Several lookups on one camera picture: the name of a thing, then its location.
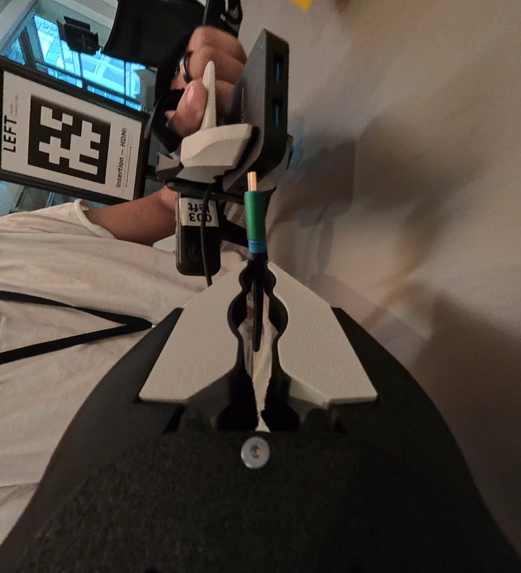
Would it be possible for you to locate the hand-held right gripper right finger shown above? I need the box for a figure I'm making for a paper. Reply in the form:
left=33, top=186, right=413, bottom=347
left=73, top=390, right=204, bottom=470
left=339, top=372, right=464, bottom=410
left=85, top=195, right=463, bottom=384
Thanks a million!
left=266, top=261, right=378, bottom=419

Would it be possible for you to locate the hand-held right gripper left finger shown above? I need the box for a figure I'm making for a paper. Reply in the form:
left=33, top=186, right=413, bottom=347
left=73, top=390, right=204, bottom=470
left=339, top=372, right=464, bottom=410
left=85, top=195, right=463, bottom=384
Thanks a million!
left=139, top=261, right=248, bottom=426

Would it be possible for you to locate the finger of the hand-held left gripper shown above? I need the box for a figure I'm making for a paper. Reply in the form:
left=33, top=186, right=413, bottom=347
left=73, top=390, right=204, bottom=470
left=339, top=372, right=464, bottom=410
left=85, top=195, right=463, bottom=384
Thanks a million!
left=181, top=123, right=253, bottom=182

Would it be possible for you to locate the black hub cable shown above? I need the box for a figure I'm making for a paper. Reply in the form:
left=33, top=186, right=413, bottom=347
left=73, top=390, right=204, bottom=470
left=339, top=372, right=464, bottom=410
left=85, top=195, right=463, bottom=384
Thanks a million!
left=200, top=177, right=225, bottom=287

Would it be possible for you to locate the dark usb hub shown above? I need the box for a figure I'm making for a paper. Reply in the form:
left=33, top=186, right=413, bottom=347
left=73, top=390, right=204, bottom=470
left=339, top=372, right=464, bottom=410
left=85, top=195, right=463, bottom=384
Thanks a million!
left=222, top=28, right=294, bottom=191

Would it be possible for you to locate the hdmi cable with green plug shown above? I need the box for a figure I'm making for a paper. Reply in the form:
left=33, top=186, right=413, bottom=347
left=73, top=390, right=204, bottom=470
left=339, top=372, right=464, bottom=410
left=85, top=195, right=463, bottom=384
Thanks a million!
left=244, top=171, right=270, bottom=352

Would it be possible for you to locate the person's left forearm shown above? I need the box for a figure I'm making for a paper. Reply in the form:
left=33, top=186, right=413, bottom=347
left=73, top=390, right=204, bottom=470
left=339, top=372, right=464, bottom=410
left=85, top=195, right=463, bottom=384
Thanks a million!
left=82, top=186, right=181, bottom=246

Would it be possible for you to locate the person's left hand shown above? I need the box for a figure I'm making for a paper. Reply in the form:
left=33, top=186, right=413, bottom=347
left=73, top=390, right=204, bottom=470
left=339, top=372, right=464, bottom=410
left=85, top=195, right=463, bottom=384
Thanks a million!
left=166, top=24, right=248, bottom=137

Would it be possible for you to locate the black mounted device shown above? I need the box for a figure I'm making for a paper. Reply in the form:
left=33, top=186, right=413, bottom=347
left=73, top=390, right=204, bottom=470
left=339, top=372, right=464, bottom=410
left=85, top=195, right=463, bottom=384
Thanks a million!
left=63, top=16, right=98, bottom=51

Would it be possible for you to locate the black lanyard strap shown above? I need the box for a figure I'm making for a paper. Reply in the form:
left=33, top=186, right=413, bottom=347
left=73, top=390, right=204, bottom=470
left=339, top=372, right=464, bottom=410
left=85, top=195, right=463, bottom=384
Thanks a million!
left=0, top=289, right=153, bottom=367

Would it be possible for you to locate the window with dark frame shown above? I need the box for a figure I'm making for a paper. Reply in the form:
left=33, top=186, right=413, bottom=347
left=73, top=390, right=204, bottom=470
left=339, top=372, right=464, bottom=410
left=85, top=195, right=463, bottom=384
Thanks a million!
left=0, top=0, right=158, bottom=113

